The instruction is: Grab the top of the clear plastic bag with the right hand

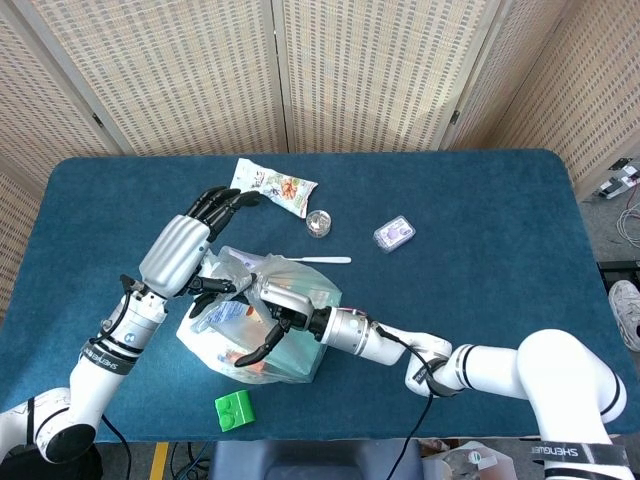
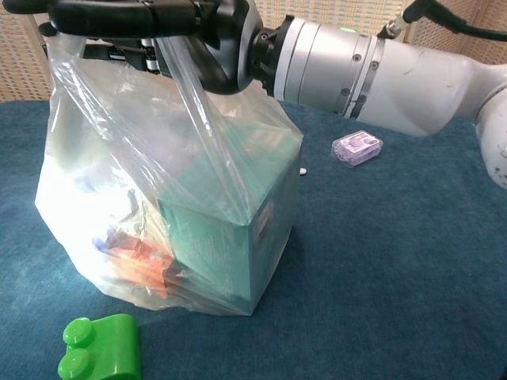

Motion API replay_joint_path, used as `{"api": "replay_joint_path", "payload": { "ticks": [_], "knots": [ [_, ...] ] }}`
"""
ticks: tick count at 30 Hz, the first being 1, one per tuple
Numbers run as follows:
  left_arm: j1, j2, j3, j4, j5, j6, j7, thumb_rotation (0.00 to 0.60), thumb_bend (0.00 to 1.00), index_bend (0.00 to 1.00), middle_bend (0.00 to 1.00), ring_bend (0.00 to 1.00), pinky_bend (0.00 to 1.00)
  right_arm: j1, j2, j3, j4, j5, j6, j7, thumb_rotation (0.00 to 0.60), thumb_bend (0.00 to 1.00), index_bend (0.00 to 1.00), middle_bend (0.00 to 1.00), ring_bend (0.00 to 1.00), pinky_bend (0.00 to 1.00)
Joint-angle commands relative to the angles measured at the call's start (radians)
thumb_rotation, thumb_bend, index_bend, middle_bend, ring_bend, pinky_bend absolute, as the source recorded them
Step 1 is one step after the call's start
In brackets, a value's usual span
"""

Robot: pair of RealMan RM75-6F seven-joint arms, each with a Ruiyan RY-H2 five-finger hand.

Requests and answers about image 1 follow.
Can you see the clear plastic bag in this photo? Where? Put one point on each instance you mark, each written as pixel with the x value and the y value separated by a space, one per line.
pixel 290 272

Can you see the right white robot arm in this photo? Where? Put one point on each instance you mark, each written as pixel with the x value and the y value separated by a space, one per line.
pixel 550 365

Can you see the white sneaker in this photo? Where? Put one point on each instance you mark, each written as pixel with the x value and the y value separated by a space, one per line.
pixel 625 305

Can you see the orange packet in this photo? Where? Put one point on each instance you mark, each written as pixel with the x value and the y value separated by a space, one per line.
pixel 227 356

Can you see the small purple clear box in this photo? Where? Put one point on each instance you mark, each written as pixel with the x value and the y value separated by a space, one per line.
pixel 395 234

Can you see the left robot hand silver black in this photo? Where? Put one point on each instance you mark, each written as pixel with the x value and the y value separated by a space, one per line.
pixel 172 255

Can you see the teal box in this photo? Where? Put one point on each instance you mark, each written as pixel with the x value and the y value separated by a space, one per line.
pixel 300 355

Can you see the black screen hinge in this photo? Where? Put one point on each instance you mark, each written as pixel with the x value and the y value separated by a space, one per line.
pixel 454 118
pixel 97 120

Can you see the white flat spatula stick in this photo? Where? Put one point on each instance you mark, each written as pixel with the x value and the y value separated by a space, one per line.
pixel 325 259

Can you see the clear bottle green cap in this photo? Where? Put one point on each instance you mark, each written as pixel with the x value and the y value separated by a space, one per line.
pixel 470 462

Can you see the blue table cloth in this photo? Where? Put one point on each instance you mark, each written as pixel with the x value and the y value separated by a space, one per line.
pixel 475 250

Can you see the woven bamboo screen panel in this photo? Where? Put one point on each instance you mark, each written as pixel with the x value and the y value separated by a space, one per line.
pixel 595 90
pixel 35 100
pixel 380 75
pixel 15 235
pixel 515 90
pixel 175 75

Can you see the black metal frame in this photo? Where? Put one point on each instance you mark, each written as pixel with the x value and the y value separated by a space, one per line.
pixel 620 272

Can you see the small clear round container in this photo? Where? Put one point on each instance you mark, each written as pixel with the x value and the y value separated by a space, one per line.
pixel 318 223

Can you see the white printed snack packet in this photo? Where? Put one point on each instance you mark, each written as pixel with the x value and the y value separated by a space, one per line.
pixel 280 187

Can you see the green plastic block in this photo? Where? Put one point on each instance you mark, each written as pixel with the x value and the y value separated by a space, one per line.
pixel 240 407

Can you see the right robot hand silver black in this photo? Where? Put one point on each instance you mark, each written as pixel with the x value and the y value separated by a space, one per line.
pixel 287 300

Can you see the beige cardboard box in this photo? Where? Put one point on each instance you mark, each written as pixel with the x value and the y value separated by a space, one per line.
pixel 500 467

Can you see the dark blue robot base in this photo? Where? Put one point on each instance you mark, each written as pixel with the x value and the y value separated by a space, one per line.
pixel 315 457

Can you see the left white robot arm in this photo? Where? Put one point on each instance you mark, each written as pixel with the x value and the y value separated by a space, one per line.
pixel 100 370

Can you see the white printed paper pack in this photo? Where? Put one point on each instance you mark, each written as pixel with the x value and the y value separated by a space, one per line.
pixel 225 316

